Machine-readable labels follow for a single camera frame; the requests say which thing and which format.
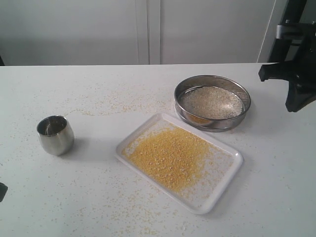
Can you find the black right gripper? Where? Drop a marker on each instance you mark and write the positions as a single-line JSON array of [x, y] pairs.
[[300, 72]]

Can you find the white plastic tray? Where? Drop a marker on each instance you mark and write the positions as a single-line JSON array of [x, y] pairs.
[[196, 205]]

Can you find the yellow grain mixture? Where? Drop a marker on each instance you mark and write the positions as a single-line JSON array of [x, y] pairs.
[[212, 103]]

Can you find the round steel mesh sieve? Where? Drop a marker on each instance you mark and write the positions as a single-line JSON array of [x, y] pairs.
[[206, 124]]

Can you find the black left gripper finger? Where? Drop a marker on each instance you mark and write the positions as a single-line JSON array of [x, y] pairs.
[[3, 191]]

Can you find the white cabinet doors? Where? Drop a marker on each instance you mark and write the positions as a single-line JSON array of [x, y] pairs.
[[119, 32]]

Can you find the yellow sieved millet grains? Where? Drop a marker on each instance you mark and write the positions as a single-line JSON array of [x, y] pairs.
[[179, 160]]

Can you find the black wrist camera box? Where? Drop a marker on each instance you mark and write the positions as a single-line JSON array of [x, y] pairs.
[[295, 31]]

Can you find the stainless steel cup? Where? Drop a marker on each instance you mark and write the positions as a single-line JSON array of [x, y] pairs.
[[55, 135]]

